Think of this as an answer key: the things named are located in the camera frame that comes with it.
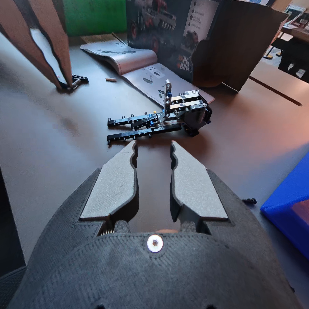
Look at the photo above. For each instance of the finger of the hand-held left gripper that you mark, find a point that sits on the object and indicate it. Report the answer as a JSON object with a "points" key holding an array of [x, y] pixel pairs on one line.
{"points": [[55, 29], [24, 41]]}

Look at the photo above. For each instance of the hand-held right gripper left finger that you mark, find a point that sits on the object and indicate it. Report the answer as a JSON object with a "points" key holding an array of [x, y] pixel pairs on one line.
{"points": [[113, 185]]}

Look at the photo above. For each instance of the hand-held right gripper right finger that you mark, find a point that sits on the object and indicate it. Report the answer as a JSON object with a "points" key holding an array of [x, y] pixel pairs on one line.
{"points": [[195, 188]]}

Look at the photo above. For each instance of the long black lego beam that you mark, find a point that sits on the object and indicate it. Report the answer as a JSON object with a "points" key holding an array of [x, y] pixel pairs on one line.
{"points": [[78, 80]]}

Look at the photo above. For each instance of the black grey lego chassis assembly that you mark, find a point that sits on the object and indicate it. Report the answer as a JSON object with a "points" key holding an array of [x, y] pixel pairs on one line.
{"points": [[193, 113]]}

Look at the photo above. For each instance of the tiny black lego connector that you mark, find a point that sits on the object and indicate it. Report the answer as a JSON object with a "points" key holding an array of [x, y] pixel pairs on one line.
{"points": [[248, 200]]}

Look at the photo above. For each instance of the small brown lego pin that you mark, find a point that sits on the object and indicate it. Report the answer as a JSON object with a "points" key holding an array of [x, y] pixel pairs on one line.
{"points": [[111, 80]]}

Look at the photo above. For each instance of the open lego instruction booklet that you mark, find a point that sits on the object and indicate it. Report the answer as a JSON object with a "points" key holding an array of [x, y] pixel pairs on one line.
{"points": [[135, 60]]}

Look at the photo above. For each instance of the dark lego set box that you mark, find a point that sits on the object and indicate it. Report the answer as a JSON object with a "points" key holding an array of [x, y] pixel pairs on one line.
{"points": [[169, 29]]}

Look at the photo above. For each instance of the large green plastic bin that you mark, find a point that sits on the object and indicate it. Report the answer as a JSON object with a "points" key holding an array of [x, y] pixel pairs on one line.
{"points": [[96, 17]]}

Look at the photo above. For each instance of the brown cardboard sheet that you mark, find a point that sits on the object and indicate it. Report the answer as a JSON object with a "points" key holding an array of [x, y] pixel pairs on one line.
{"points": [[101, 38]]}

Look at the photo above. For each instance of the blue plastic bin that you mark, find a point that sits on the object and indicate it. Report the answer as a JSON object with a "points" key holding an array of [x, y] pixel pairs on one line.
{"points": [[289, 193]]}

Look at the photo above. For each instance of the sign stand with round base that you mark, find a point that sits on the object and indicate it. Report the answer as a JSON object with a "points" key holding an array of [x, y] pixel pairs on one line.
{"points": [[268, 56]]}

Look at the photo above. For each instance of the background desk with black legs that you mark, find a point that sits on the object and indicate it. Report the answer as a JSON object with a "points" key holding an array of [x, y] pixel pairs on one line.
{"points": [[299, 36]]}

